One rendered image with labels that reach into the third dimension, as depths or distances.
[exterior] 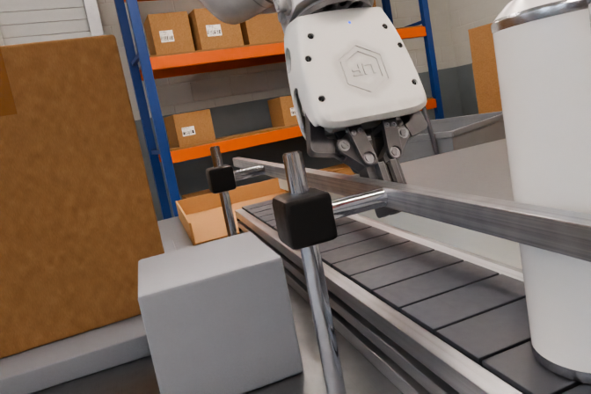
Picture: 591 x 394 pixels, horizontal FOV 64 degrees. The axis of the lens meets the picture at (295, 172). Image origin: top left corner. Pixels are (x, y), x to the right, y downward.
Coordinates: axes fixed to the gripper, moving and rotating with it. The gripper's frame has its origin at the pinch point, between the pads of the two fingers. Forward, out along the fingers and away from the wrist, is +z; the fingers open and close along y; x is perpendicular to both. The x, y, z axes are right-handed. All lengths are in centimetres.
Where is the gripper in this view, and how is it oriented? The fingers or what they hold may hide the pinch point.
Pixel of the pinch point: (386, 189)
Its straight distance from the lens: 38.5
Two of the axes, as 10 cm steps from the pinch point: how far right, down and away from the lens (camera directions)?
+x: -2.4, 2.7, 9.3
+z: 2.8, 9.4, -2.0
